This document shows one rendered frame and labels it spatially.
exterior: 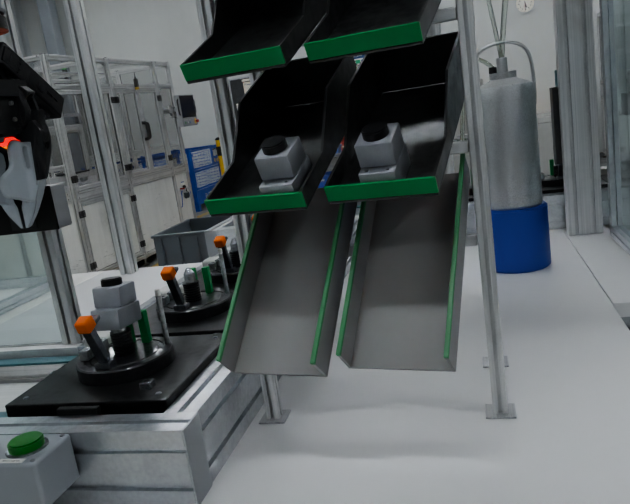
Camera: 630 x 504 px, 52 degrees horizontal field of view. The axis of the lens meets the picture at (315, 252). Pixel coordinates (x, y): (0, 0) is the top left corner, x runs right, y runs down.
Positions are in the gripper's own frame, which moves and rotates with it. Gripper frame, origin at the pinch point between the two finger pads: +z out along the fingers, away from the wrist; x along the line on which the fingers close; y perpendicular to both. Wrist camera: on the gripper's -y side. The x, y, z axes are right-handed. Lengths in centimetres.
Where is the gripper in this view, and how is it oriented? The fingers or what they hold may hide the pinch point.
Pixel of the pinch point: (28, 214)
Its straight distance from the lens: 77.3
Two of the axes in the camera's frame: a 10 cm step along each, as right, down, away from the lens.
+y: -2.2, 2.4, -9.5
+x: 9.6, -0.9, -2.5
